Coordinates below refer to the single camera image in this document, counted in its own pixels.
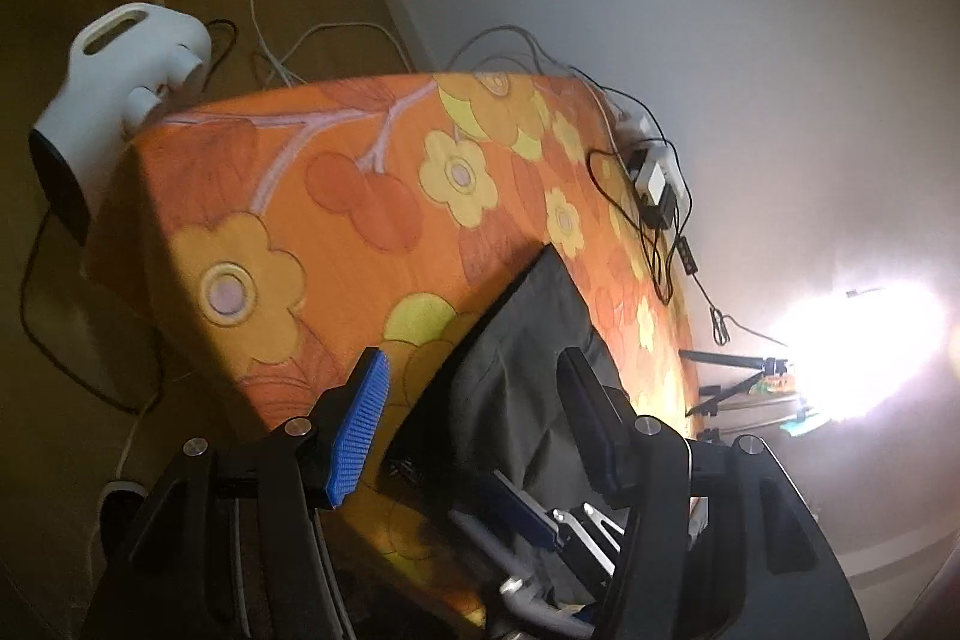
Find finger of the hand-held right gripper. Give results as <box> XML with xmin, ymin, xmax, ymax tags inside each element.
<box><xmin>480</xmin><ymin>471</ymin><xmax>571</xmax><ymax>555</ymax></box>

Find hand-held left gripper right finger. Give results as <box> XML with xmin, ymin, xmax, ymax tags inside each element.
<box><xmin>556</xmin><ymin>346</ymin><xmax>871</xmax><ymax>640</ymax></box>

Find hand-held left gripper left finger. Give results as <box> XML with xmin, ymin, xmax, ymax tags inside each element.
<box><xmin>79</xmin><ymin>346</ymin><xmax>392</xmax><ymax>640</ymax></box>

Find black pants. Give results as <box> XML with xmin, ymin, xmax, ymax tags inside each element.
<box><xmin>384</xmin><ymin>242</ymin><xmax>640</xmax><ymax>521</ymax></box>

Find black tripod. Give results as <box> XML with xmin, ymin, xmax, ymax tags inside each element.
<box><xmin>679</xmin><ymin>346</ymin><xmax>797</xmax><ymax>420</ymax></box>

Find silver light stand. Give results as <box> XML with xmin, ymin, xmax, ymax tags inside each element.
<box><xmin>696</xmin><ymin>385</ymin><xmax>812</xmax><ymax>443</ymax></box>

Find black charger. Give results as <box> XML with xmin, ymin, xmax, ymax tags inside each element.
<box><xmin>641</xmin><ymin>190</ymin><xmax>677</xmax><ymax>230</ymax></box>

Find orange floral blanket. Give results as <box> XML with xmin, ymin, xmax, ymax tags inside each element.
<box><xmin>82</xmin><ymin>71</ymin><xmax>702</xmax><ymax>633</ymax></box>

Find white plug adapter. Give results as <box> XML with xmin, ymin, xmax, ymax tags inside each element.
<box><xmin>634</xmin><ymin>156</ymin><xmax>677</xmax><ymax>199</ymax></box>

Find bright lamp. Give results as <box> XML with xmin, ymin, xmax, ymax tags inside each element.
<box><xmin>772</xmin><ymin>280</ymin><xmax>955</xmax><ymax>432</ymax></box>

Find white power strip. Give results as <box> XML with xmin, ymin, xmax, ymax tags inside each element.
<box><xmin>616</xmin><ymin>111</ymin><xmax>685</xmax><ymax>176</ymax></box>

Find white plastic appliance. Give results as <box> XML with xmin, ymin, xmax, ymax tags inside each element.
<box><xmin>28</xmin><ymin>2</ymin><xmax>215</xmax><ymax>248</ymax></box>

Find black cable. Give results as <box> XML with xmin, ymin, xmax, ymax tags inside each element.
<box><xmin>587</xmin><ymin>147</ymin><xmax>680</xmax><ymax>305</ymax></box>

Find grey cable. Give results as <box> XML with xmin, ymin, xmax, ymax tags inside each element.
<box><xmin>448</xmin><ymin>25</ymin><xmax>640</xmax><ymax>118</ymax></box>

